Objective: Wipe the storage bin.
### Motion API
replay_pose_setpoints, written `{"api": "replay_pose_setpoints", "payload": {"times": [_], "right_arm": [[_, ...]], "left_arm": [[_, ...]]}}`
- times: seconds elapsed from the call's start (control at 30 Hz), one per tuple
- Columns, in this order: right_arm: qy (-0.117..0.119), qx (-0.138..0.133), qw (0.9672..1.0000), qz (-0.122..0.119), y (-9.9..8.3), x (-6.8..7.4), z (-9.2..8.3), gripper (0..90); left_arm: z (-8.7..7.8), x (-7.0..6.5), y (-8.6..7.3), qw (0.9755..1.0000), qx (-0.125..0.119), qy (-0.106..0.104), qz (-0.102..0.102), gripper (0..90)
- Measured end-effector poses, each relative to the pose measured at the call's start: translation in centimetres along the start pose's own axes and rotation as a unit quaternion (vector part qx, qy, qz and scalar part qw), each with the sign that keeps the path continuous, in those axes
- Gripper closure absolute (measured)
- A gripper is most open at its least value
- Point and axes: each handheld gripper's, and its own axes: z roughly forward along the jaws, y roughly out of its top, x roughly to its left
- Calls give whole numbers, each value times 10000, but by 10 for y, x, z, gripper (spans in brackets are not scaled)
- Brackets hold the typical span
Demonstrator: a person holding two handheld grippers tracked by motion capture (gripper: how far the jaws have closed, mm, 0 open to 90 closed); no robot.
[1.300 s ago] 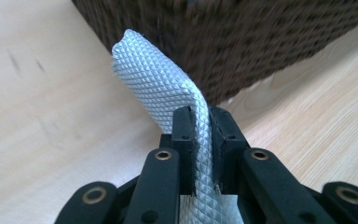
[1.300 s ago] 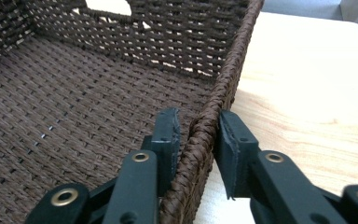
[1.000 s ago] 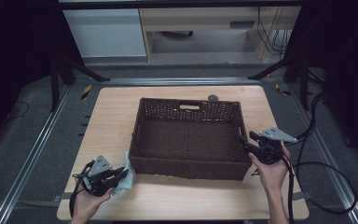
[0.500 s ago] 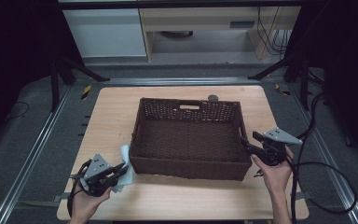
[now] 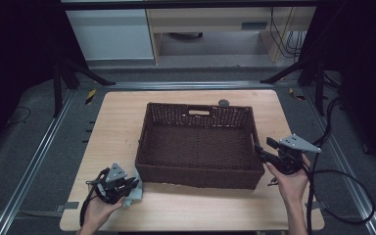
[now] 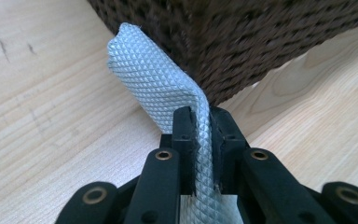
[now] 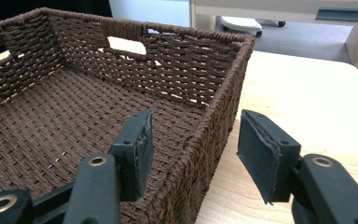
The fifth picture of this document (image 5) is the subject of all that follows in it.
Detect dark round object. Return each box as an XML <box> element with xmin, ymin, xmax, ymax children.
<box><xmin>167</xmin><ymin>31</ymin><xmax>204</xmax><ymax>42</ymax></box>

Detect light blue cloth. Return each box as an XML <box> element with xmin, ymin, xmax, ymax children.
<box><xmin>121</xmin><ymin>167</ymin><xmax>144</xmax><ymax>208</ymax></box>

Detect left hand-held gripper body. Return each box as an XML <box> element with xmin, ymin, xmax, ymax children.
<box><xmin>96</xmin><ymin>162</ymin><xmax>135</xmax><ymax>205</ymax></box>

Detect person's left hand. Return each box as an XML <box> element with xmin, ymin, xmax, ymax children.
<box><xmin>83</xmin><ymin>197</ymin><xmax>125</xmax><ymax>229</ymax></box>

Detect black metal stand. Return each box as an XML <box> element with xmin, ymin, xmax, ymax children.
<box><xmin>52</xmin><ymin>55</ymin><xmax>117</xmax><ymax>118</ymax></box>
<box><xmin>259</xmin><ymin>55</ymin><xmax>328</xmax><ymax>117</ymax></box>

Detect yellow tape scrap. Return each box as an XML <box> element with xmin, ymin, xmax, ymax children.
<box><xmin>288</xmin><ymin>87</ymin><xmax>306</xmax><ymax>101</ymax></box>

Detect hanging black cables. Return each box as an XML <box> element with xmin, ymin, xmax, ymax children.
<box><xmin>268</xmin><ymin>6</ymin><xmax>307</xmax><ymax>60</ymax></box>

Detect white cabinet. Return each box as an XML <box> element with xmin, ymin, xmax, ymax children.
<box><xmin>66</xmin><ymin>9</ymin><xmax>155</xmax><ymax>62</ymax></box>

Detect looped black floor cable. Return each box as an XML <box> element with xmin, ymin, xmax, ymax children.
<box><xmin>311</xmin><ymin>168</ymin><xmax>376</xmax><ymax>226</ymax></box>

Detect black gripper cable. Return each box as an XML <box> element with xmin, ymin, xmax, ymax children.
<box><xmin>79</xmin><ymin>167</ymin><xmax>111</xmax><ymax>228</ymax></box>
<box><xmin>305</xmin><ymin>153</ymin><xmax>321</xmax><ymax>235</ymax></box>

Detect person's right hand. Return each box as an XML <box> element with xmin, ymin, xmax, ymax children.
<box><xmin>264</xmin><ymin>154</ymin><xmax>310</xmax><ymax>205</ymax></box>

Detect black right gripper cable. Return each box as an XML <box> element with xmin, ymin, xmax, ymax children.
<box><xmin>305</xmin><ymin>153</ymin><xmax>321</xmax><ymax>235</ymax></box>

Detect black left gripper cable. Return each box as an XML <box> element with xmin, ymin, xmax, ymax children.
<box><xmin>79</xmin><ymin>167</ymin><xmax>111</xmax><ymax>228</ymax></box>

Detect yellow black tape strip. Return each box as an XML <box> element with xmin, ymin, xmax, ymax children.
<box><xmin>84</xmin><ymin>88</ymin><xmax>97</xmax><ymax>106</ymax></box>

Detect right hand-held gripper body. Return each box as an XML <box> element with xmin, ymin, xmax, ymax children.
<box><xmin>268</xmin><ymin>133</ymin><xmax>322</xmax><ymax>175</ymax></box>

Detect thick black floor cable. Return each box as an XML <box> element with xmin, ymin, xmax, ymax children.
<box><xmin>312</xmin><ymin>97</ymin><xmax>345</xmax><ymax>148</ymax></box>

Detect thin black floor cable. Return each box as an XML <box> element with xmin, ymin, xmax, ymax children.
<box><xmin>6</xmin><ymin>106</ymin><xmax>32</xmax><ymax>128</ymax></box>

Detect metal floor rail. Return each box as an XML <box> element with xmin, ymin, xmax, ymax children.
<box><xmin>0</xmin><ymin>89</ymin><xmax>76</xmax><ymax>235</ymax></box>
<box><xmin>302</xmin><ymin>87</ymin><xmax>376</xmax><ymax>235</ymax></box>
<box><xmin>104</xmin><ymin>80</ymin><xmax>275</xmax><ymax>91</ymax></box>

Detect brown woven basket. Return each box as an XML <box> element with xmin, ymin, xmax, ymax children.
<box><xmin>134</xmin><ymin>102</ymin><xmax>265</xmax><ymax>191</ymax></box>

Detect black curtain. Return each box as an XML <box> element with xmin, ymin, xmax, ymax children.
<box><xmin>0</xmin><ymin>0</ymin><xmax>89</xmax><ymax>158</ymax></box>
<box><xmin>302</xmin><ymin>0</ymin><xmax>376</xmax><ymax>179</ymax></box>

